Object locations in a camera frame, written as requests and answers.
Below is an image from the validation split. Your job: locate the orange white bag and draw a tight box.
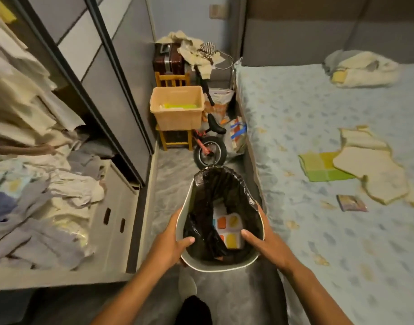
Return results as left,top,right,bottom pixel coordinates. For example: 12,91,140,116
202,88,235,125

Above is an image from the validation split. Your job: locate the clear bag blue tape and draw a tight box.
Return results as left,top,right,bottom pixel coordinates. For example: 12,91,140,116
224,115,248,156

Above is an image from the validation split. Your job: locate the person's right forearm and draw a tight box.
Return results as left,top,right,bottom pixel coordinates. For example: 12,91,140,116
281,264,353,325

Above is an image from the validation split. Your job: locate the striped hat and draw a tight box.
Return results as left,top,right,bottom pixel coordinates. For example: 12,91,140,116
198,41,216,58

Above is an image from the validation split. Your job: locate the white bin with black bag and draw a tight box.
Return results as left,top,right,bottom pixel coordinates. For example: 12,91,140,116
175,165,265,273

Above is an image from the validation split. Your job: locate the orange foil packet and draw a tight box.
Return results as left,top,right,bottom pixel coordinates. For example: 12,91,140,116
336,194,369,213

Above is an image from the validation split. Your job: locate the grey cloth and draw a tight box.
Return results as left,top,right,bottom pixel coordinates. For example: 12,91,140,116
323,50,350,77

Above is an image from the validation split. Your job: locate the colourful packaging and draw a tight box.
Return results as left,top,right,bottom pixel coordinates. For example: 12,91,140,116
212,203,245,250

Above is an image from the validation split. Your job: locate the yellow wooden chair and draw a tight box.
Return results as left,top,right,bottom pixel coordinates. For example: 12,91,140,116
154,71,194,152

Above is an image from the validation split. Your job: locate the grey padded headboard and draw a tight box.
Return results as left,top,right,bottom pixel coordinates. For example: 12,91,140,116
242,0,414,67

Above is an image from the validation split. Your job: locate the person's left forearm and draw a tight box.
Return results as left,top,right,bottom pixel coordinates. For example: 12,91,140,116
91,253,170,325

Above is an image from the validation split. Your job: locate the pink black balance bike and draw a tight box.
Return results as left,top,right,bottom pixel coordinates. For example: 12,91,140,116
193,64,228,170

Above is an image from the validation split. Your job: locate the heap of wardrobe clothes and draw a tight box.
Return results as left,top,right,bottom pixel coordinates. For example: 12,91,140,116
0,6,106,271

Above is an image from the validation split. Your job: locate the dotted cream blanket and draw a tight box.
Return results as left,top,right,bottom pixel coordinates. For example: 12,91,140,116
330,50,401,88

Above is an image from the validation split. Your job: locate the person's right hand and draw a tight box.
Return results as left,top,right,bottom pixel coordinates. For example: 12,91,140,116
240,203,297,273

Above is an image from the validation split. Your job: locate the grey wardrobe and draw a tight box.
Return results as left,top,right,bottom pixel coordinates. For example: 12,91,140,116
0,0,157,292

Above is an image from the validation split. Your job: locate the green baby cloth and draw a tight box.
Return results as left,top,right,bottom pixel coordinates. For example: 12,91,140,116
298,151,356,182

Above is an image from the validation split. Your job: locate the blue patterned bed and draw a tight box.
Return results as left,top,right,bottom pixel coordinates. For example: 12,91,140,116
235,62,414,325

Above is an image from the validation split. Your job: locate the person's black trouser leg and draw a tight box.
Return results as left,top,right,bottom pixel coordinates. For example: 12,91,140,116
174,295,213,325

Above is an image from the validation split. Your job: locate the cream yellow-trimmed baby garment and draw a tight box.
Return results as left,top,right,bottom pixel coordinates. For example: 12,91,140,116
333,125,414,209

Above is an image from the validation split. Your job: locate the person's left hand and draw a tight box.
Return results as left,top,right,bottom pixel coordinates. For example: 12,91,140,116
149,209,196,268

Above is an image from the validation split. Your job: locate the brown suitcase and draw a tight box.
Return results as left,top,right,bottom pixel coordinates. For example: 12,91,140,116
152,42,186,77

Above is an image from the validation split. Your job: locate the beige plastic bin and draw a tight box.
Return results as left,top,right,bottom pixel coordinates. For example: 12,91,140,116
150,85,206,131

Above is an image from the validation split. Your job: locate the beige wall switch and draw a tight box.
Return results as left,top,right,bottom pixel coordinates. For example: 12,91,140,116
208,4,230,20

